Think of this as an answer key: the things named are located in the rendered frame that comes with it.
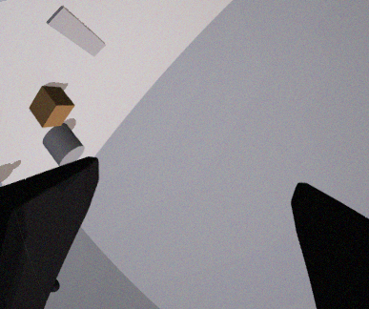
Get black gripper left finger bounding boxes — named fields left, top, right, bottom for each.
left=0, top=157, right=99, bottom=309

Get dark grey cylinder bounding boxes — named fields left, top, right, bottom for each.
left=43, top=123, right=85, bottom=166

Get light grey flat bar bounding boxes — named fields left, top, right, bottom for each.
left=47, top=6, right=105, bottom=56

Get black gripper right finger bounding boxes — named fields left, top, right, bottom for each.
left=291, top=182, right=369, bottom=309

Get brown cube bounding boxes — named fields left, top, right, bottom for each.
left=29, top=86, right=74, bottom=128

